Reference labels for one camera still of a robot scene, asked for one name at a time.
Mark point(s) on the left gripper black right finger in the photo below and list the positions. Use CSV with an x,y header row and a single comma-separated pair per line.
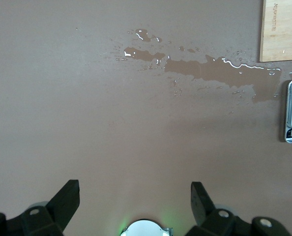
x,y
222,223

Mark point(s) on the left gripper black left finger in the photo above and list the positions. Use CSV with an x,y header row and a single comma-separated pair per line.
x,y
42,221

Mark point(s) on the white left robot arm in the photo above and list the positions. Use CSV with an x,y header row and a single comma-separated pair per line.
x,y
146,228

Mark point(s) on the brown table mat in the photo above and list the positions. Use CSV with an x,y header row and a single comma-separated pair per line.
x,y
62,123

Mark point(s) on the water spill puddle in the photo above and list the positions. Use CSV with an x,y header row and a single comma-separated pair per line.
x,y
210,71

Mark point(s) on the wooden cutting board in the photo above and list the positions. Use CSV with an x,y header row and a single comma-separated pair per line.
x,y
283,29

